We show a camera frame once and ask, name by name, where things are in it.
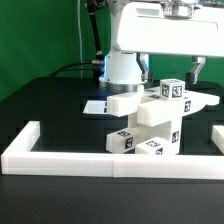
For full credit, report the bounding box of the white U-shaped fence frame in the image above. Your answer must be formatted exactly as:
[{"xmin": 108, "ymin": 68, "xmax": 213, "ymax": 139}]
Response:
[{"xmin": 1, "ymin": 121, "xmax": 224, "ymax": 180}]

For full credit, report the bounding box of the white chair back frame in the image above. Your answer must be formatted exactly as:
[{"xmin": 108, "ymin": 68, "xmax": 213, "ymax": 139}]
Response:
[{"xmin": 107, "ymin": 87, "xmax": 220, "ymax": 127}]

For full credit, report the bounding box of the white chair seat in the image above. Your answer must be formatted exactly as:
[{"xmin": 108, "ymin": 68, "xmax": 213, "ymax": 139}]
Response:
[{"xmin": 128, "ymin": 114, "xmax": 182, "ymax": 155}]

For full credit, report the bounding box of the white cable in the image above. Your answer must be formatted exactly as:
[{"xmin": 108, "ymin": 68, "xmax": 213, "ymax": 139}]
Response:
[{"xmin": 77, "ymin": 0, "xmax": 84, "ymax": 79}]

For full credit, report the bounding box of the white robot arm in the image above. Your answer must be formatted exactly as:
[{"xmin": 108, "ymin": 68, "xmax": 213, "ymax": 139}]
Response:
[{"xmin": 86, "ymin": 0, "xmax": 224, "ymax": 88}]

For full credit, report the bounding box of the black cable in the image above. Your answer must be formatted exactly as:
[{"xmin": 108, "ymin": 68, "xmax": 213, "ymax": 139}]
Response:
[{"xmin": 49, "ymin": 60, "xmax": 105, "ymax": 78}]

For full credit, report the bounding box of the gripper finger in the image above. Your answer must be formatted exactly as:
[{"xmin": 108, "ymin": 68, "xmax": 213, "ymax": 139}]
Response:
[
  {"xmin": 136, "ymin": 53, "xmax": 153, "ymax": 83},
  {"xmin": 185, "ymin": 56, "xmax": 206, "ymax": 84}
]

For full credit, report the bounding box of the white sheet with markers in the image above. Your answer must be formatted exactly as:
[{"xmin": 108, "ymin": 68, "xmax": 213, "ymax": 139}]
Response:
[{"xmin": 83, "ymin": 100, "xmax": 107, "ymax": 114}]

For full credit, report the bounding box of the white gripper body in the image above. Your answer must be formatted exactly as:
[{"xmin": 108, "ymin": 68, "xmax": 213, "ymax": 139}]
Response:
[{"xmin": 111, "ymin": 2, "xmax": 224, "ymax": 57}]

